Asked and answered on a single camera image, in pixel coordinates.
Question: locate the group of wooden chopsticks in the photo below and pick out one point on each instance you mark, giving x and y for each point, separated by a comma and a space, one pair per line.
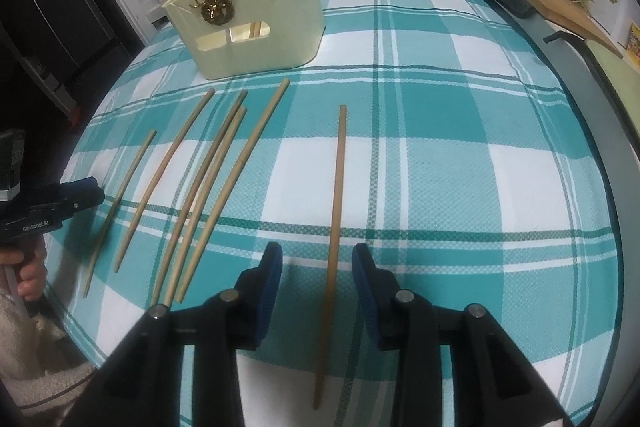
281, 94

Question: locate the person's left forearm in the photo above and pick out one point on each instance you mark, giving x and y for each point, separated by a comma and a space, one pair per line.
25, 357

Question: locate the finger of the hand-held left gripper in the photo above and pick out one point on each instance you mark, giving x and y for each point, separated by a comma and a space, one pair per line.
82, 183
82, 202

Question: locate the person's left hand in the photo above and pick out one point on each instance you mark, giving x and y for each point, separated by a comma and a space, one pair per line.
30, 274

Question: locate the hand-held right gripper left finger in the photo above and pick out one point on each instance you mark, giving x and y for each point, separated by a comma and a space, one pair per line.
267, 287

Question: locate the teal checked tablecloth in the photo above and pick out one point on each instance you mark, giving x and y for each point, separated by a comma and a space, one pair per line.
425, 157

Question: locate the yellow printed mug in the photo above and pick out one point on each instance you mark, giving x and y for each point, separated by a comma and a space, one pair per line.
634, 39

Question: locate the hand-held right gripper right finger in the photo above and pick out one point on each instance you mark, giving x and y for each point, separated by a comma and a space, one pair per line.
367, 292

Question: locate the dark refrigerator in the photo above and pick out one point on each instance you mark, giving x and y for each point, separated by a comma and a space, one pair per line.
60, 7

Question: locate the cream utensil holder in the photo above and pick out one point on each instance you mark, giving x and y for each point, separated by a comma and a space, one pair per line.
290, 17

